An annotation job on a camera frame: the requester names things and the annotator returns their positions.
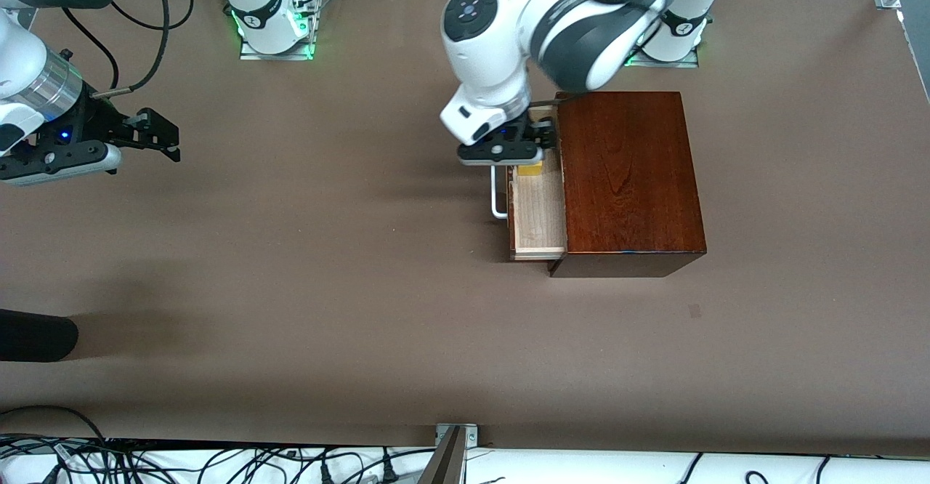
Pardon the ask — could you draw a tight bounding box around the wooden drawer with white handle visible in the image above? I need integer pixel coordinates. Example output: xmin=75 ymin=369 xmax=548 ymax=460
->
xmin=491 ymin=105 xmax=567 ymax=261

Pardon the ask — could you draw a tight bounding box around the grey metal bar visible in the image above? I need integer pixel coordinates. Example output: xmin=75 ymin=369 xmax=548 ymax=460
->
xmin=418 ymin=426 xmax=466 ymax=484

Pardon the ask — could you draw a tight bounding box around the dark wooden drawer cabinet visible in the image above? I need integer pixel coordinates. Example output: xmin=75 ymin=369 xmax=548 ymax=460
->
xmin=549 ymin=92 xmax=708 ymax=278

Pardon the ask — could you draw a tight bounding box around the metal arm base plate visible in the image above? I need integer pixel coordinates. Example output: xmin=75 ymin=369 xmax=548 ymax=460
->
xmin=238 ymin=0 xmax=316 ymax=62
xmin=625 ymin=48 xmax=703 ymax=69

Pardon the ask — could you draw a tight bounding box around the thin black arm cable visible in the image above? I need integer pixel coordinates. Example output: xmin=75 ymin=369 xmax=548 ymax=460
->
xmin=62 ymin=0 xmax=195 ymax=91

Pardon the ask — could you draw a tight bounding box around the black cylindrical object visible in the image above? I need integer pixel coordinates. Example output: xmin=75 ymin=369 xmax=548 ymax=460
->
xmin=0 ymin=310 xmax=79 ymax=363

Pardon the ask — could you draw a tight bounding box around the small metal edge bracket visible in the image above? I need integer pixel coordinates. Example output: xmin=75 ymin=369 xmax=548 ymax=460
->
xmin=434 ymin=424 xmax=479 ymax=447

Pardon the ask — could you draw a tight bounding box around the brown table cover sheet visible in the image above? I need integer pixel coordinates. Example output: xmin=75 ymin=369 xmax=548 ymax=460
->
xmin=0 ymin=0 xmax=930 ymax=457

